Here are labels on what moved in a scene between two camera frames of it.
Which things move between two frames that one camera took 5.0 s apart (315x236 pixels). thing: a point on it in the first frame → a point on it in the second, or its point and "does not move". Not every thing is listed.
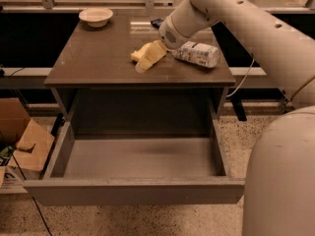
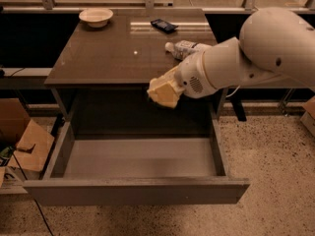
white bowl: x=95 y=17 does not move
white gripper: x=172 y=37 → x=191 y=73
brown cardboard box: x=25 y=146 does not move
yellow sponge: x=140 y=54 → x=164 y=94
